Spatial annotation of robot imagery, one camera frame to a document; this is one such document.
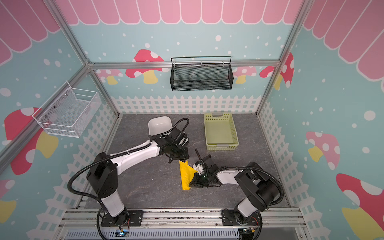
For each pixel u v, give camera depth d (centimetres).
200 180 78
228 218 74
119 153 51
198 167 85
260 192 45
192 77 99
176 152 73
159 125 113
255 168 49
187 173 89
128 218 73
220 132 109
